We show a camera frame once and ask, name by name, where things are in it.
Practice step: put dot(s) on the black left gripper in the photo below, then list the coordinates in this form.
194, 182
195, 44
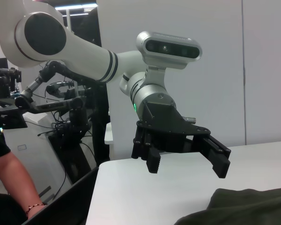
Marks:
164, 122

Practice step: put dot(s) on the dark green printed T-shirt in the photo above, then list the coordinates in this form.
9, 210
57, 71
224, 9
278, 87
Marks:
248, 208

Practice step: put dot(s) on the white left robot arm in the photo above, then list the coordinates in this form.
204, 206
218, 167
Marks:
91, 61

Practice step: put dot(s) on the person's bare forearm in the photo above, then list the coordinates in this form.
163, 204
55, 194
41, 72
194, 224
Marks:
14, 173

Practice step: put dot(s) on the black stand base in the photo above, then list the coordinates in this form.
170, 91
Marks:
70, 161

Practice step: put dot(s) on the black monitor screen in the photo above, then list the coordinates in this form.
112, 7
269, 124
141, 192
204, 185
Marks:
68, 201

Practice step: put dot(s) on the white equipment cabinet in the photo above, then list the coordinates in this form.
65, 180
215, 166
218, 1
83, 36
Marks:
35, 145

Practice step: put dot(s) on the black upright stand post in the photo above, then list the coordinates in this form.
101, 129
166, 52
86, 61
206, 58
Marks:
100, 122

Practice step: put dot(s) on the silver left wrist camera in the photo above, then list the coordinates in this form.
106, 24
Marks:
171, 49

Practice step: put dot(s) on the black camera rig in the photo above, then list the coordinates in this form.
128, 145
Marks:
4, 82

